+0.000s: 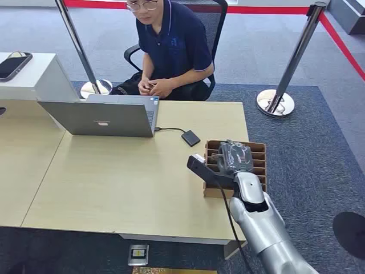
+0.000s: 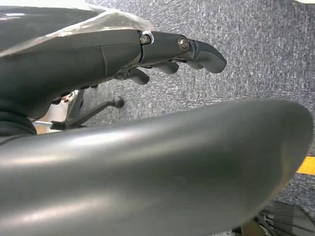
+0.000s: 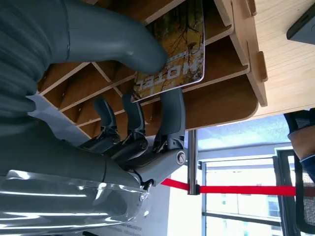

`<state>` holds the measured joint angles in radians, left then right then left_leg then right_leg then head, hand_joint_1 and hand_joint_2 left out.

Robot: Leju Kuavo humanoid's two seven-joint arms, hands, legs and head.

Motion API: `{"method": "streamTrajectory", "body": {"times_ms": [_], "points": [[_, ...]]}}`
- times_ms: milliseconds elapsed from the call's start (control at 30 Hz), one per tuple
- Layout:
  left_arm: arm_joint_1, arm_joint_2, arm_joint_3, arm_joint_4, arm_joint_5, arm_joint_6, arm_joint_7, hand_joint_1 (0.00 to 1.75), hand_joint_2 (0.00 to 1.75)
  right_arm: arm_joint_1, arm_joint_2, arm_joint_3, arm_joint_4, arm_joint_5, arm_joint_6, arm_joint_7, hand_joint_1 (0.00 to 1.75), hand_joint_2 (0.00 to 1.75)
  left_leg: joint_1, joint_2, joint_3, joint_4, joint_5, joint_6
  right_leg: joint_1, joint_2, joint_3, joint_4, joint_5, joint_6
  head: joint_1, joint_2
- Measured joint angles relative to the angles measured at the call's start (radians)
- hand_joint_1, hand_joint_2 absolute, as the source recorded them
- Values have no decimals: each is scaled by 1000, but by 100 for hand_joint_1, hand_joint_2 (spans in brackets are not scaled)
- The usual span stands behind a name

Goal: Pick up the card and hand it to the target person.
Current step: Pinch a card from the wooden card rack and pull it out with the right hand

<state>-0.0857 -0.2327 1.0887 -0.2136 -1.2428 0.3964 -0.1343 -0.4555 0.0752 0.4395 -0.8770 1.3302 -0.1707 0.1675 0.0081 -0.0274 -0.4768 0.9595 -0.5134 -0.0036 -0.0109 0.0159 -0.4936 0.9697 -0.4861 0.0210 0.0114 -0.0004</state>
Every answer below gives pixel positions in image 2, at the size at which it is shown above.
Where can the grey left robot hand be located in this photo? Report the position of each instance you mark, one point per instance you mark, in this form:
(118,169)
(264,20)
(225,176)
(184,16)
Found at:
(73,62)

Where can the black office chair base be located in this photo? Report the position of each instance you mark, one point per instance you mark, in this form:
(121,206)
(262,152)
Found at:
(83,115)

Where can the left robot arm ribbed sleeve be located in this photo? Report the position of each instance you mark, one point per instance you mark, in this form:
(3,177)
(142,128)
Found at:
(14,125)

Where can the yellow floor tape strip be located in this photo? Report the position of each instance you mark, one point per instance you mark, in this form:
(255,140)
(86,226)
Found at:
(307,165)

